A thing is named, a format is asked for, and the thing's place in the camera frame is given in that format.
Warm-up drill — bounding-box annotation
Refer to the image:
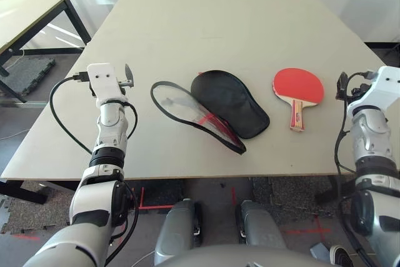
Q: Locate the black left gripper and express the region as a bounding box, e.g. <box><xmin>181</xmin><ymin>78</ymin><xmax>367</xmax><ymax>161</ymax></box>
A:
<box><xmin>117</xmin><ymin>63</ymin><xmax>136</xmax><ymax>96</ymax></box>

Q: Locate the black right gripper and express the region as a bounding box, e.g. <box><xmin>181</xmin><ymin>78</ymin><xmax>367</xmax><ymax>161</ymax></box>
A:
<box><xmin>336</xmin><ymin>72</ymin><xmax>371</xmax><ymax>105</ymax></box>

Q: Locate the red ping-pong paddle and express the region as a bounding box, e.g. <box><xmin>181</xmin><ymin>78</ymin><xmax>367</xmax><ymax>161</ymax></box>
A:
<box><xmin>272</xmin><ymin>67</ymin><xmax>325</xmax><ymax>133</ymax></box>

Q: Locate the black red paddle case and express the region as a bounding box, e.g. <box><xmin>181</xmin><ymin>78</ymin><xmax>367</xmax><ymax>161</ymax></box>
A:
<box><xmin>150</xmin><ymin>69</ymin><xmax>271</xmax><ymax>156</ymax></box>

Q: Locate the black foam floor mat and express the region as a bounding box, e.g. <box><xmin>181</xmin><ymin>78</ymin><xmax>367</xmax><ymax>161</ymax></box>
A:
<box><xmin>0</xmin><ymin>57</ymin><xmax>56</xmax><ymax>94</ymax></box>

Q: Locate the beige black-framed side table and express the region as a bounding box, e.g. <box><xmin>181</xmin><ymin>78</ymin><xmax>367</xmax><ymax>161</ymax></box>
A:
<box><xmin>0</xmin><ymin>0</ymin><xmax>93</xmax><ymax>104</ymax></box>

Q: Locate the grey robot left leg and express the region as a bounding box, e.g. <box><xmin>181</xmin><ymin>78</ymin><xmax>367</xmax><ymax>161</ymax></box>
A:
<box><xmin>154</xmin><ymin>198</ymin><xmax>203</xmax><ymax>266</ymax></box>

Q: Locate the grey robot leg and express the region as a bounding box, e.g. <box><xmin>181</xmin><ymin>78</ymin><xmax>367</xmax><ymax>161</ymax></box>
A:
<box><xmin>154</xmin><ymin>198</ymin><xmax>203</xmax><ymax>266</ymax></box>
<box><xmin>234</xmin><ymin>199</ymin><xmax>287</xmax><ymax>249</ymax></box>

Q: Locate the grey robot right leg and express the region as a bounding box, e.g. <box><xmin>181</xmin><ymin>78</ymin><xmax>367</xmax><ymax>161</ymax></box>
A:
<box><xmin>234</xmin><ymin>199</ymin><xmax>287</xmax><ymax>249</ymax></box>

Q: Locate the grey flat floor piece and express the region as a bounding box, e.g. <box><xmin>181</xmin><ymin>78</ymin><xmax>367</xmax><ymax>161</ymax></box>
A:
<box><xmin>309</xmin><ymin>242</ymin><xmax>329</xmax><ymax>260</ymax></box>

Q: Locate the white black sneaker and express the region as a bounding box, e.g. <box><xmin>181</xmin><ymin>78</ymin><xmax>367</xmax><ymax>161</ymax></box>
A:
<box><xmin>329</xmin><ymin>244</ymin><xmax>356</xmax><ymax>267</ymax></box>

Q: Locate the grey robot torso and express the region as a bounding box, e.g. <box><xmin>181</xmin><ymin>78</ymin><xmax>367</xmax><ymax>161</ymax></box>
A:
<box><xmin>154</xmin><ymin>243</ymin><xmax>332</xmax><ymax>267</ymax></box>

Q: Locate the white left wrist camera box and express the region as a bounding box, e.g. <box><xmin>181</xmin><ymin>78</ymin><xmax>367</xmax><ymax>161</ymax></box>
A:
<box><xmin>86</xmin><ymin>63</ymin><xmax>126</xmax><ymax>106</ymax></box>

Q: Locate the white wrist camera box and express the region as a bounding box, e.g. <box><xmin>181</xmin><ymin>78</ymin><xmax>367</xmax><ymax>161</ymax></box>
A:
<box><xmin>86</xmin><ymin>63</ymin><xmax>126</xmax><ymax>106</ymax></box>
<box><xmin>348</xmin><ymin>66</ymin><xmax>400</xmax><ymax>115</ymax></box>

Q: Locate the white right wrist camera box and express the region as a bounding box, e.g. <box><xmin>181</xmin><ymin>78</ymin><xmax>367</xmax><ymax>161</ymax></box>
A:
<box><xmin>348</xmin><ymin>66</ymin><xmax>400</xmax><ymax>115</ymax></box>

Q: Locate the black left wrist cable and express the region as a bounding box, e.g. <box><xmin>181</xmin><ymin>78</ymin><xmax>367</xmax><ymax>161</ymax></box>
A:
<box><xmin>49</xmin><ymin>72</ymin><xmax>139</xmax><ymax>155</ymax></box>

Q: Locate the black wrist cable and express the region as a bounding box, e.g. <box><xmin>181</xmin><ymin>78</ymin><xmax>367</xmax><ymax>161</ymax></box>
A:
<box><xmin>333</xmin><ymin>71</ymin><xmax>376</xmax><ymax>267</ymax></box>
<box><xmin>49</xmin><ymin>72</ymin><xmax>139</xmax><ymax>155</ymax></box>

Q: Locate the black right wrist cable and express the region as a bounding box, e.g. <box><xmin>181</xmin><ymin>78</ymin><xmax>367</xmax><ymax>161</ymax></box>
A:
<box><xmin>333</xmin><ymin>71</ymin><xmax>376</xmax><ymax>267</ymax></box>

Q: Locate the white floor cable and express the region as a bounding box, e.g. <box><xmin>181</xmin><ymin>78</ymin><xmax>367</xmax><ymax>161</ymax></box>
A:
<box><xmin>0</xmin><ymin>129</ymin><xmax>29</xmax><ymax>141</ymax></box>

